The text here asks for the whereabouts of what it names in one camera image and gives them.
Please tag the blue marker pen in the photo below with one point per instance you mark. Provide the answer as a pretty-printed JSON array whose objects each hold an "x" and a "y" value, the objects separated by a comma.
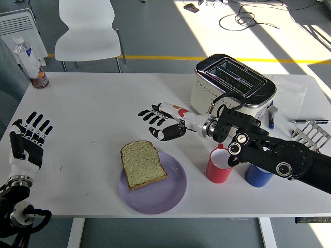
[{"x": 270, "y": 121}]

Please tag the black table control panel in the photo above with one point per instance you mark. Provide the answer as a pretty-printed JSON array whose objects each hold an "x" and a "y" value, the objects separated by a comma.
[{"x": 313, "y": 220}]

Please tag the blue mug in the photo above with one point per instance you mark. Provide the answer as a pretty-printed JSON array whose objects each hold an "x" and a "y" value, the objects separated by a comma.
[{"x": 258, "y": 179}]

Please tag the person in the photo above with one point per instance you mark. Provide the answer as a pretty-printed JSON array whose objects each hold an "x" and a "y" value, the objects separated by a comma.
[{"x": 9, "y": 85}]

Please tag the black ballpoint pen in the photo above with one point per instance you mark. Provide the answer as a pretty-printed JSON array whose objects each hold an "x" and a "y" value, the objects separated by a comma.
[{"x": 310, "y": 121}]

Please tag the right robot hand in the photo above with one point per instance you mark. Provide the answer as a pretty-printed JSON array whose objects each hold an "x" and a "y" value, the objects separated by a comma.
[{"x": 181, "y": 113}]

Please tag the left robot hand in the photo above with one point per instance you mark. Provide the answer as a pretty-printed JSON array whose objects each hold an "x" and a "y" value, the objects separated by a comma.
[{"x": 31, "y": 149}]

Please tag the black floor pedal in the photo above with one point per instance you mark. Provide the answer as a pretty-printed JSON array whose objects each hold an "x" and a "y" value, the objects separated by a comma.
[{"x": 191, "y": 8}]

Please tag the white table leg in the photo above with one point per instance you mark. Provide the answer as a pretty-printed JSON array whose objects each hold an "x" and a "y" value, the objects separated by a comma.
[
  {"x": 267, "y": 232},
  {"x": 75, "y": 232}
]

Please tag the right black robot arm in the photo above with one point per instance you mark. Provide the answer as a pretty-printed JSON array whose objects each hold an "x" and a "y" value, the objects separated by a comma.
[{"x": 271, "y": 152}]

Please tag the metal toast rack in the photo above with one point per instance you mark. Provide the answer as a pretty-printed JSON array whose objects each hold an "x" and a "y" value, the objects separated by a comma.
[{"x": 313, "y": 134}]

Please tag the white panel heater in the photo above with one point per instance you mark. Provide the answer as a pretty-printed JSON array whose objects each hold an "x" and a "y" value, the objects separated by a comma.
[{"x": 15, "y": 23}]

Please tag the red mug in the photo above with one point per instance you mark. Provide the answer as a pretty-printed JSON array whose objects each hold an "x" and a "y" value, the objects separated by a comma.
[{"x": 217, "y": 175}]

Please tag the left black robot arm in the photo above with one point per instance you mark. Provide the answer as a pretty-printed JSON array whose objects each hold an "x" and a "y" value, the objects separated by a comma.
[{"x": 13, "y": 196}]

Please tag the cream chrome toaster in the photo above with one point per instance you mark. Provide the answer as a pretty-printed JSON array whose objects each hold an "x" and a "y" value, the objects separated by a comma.
[{"x": 204, "y": 87}]

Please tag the white chair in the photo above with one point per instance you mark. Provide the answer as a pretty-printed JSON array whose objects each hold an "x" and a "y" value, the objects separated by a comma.
[{"x": 85, "y": 38}]

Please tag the bread slice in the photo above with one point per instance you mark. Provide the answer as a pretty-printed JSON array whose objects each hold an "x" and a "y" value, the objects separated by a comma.
[{"x": 142, "y": 165}]

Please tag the purple plate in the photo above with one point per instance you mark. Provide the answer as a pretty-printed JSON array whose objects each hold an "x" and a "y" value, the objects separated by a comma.
[{"x": 160, "y": 199}]

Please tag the clear plastic drink bottle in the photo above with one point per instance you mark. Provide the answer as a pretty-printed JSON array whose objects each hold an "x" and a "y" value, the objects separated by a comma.
[{"x": 28, "y": 59}]

